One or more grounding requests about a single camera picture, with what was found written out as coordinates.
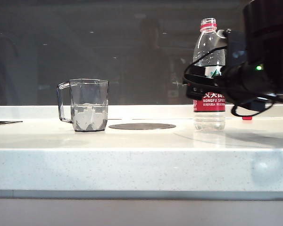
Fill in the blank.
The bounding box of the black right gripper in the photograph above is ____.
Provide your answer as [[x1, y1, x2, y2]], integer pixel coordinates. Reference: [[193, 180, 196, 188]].
[[183, 63, 275, 112]]

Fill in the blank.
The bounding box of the clear red-label water bottle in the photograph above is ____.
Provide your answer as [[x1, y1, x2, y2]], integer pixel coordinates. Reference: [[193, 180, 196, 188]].
[[192, 18, 226, 132]]

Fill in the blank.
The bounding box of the clear angular plastic mug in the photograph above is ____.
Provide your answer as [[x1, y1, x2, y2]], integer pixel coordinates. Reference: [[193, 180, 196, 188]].
[[56, 79, 109, 132]]

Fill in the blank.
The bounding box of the dark round flat disc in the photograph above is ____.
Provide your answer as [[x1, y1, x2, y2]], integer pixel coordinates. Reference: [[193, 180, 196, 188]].
[[108, 122, 176, 130]]

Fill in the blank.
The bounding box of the white cabinet front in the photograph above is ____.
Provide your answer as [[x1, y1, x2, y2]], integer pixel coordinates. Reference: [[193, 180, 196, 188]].
[[0, 199, 283, 226]]

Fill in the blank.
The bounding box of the black cable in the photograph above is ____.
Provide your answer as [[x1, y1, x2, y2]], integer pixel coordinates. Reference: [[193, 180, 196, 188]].
[[183, 46, 283, 118]]

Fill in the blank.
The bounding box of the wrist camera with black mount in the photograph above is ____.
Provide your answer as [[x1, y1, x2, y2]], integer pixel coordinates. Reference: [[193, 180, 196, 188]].
[[216, 28, 248, 70]]

